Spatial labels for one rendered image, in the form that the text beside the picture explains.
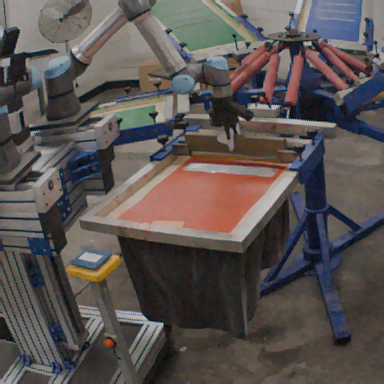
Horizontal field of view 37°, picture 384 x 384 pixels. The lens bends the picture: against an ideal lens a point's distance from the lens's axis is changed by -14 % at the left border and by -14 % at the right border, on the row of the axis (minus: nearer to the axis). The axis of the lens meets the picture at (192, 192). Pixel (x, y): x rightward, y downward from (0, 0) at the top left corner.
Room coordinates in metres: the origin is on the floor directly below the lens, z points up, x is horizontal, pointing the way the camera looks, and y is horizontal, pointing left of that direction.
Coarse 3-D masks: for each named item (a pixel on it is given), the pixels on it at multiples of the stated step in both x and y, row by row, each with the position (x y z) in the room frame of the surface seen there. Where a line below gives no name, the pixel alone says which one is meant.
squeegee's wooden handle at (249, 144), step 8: (192, 136) 2.33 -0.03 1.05; (200, 136) 2.31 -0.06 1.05; (208, 136) 2.29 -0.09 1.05; (216, 136) 2.28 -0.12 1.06; (240, 136) 2.23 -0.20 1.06; (248, 136) 2.22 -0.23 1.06; (256, 136) 2.20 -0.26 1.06; (264, 136) 2.19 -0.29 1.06; (192, 144) 2.33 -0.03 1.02; (200, 144) 2.31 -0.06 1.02; (208, 144) 2.30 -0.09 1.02; (216, 144) 2.28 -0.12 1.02; (224, 144) 2.26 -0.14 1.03; (240, 144) 2.23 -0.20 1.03; (248, 144) 2.21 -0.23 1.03; (256, 144) 2.19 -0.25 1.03; (264, 144) 2.17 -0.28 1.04; (272, 144) 2.16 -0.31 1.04; (280, 144) 2.14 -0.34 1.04; (232, 152) 2.24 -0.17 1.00; (240, 152) 2.23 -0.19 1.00; (248, 152) 2.21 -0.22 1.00; (256, 152) 2.19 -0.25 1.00; (264, 152) 2.18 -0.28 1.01; (272, 152) 2.16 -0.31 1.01
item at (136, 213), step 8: (192, 160) 2.33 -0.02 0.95; (200, 160) 2.32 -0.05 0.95; (208, 160) 2.31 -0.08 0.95; (216, 160) 2.30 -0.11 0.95; (224, 160) 2.28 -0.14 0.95; (232, 160) 2.27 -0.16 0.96; (176, 168) 2.28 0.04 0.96; (168, 176) 2.21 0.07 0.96; (176, 176) 2.20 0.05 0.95; (160, 184) 2.16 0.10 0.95; (168, 184) 2.14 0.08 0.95; (152, 192) 2.10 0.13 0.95; (160, 192) 2.09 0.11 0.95; (144, 200) 2.04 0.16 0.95; (152, 200) 2.03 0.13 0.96; (136, 208) 1.99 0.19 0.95; (120, 216) 1.95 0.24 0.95; (128, 216) 1.94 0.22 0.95; (136, 216) 1.93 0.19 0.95; (144, 216) 1.92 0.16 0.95; (152, 216) 1.91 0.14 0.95; (160, 216) 1.90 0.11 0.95; (168, 216) 1.89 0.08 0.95; (176, 216) 1.88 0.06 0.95
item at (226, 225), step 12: (276, 168) 2.13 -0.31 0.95; (264, 180) 2.05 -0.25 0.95; (252, 192) 1.97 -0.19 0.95; (264, 192) 1.95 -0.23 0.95; (240, 204) 1.89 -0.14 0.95; (252, 204) 1.88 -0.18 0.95; (180, 216) 1.88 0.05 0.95; (192, 216) 1.86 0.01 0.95; (204, 216) 1.85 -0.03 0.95; (228, 216) 1.82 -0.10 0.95; (240, 216) 1.81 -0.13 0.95; (192, 228) 1.78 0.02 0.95; (204, 228) 1.77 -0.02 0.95; (216, 228) 1.76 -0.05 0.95; (228, 228) 1.74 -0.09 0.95
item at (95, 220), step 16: (144, 176) 2.19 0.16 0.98; (288, 176) 1.97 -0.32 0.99; (112, 192) 2.07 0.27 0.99; (128, 192) 2.09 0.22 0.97; (272, 192) 1.87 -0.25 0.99; (288, 192) 1.90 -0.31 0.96; (96, 208) 1.96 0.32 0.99; (112, 208) 2.00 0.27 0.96; (272, 208) 1.78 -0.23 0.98; (80, 224) 1.90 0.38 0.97; (96, 224) 1.86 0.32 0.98; (112, 224) 1.82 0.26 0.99; (128, 224) 1.81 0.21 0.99; (144, 224) 1.79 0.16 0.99; (256, 224) 1.68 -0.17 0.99; (160, 240) 1.73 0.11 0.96; (176, 240) 1.70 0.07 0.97; (192, 240) 1.67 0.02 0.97; (208, 240) 1.64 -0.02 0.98; (224, 240) 1.62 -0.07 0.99; (240, 240) 1.59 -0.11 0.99
